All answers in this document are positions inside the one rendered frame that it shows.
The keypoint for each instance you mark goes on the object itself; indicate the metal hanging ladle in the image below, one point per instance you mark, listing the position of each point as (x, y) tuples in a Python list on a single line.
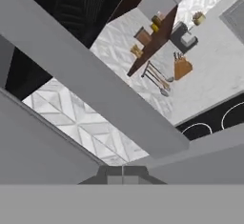
[(158, 86)]

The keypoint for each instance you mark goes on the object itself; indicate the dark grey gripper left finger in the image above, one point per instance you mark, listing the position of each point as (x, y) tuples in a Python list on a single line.
[(109, 173)]

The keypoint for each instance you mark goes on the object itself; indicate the tan woven holder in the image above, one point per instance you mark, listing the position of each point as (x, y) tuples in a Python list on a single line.
[(137, 51)]

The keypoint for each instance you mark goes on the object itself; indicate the grey range hood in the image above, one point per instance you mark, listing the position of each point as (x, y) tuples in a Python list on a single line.
[(95, 75)]

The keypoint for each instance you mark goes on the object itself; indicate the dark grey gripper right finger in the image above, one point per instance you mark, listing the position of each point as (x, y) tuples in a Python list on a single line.
[(135, 173)]

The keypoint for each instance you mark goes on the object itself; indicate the grey cabinet panel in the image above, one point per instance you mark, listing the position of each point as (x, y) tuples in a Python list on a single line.
[(38, 148)]

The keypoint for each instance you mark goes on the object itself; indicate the black coffee machine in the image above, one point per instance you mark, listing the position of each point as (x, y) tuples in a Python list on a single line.
[(184, 38)]

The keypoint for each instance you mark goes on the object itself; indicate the metal hanging spoon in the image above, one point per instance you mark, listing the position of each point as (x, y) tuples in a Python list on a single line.
[(162, 73)]

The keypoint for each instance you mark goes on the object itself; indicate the dark brown wooden wall shelf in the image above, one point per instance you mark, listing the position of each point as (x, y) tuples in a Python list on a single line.
[(155, 46)]

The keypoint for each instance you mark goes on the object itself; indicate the grey base cabinet front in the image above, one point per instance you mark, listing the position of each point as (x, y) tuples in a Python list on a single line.
[(203, 161)]

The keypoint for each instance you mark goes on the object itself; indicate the wooden knife block with knives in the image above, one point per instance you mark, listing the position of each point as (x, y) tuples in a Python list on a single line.
[(182, 69)]

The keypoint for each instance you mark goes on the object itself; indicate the brown box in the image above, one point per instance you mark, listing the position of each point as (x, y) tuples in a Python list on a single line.
[(143, 36)]

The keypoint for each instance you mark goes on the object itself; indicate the black hob with white rings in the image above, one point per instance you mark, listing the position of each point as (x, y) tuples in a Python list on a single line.
[(209, 119)]

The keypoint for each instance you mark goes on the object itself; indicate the wooden hanging spatula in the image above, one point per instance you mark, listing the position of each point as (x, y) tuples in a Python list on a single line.
[(162, 81)]

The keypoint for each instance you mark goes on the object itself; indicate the yellow jar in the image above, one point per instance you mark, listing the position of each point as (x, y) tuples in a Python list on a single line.
[(154, 28)]

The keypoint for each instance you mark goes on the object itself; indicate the grey framed panel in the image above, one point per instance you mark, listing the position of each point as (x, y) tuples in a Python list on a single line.
[(235, 21)]

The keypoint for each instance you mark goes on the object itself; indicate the dark utensil rail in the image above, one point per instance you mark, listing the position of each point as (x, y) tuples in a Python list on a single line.
[(146, 69)]

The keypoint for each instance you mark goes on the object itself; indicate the dark olive jar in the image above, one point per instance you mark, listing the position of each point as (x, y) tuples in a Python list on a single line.
[(156, 20)]

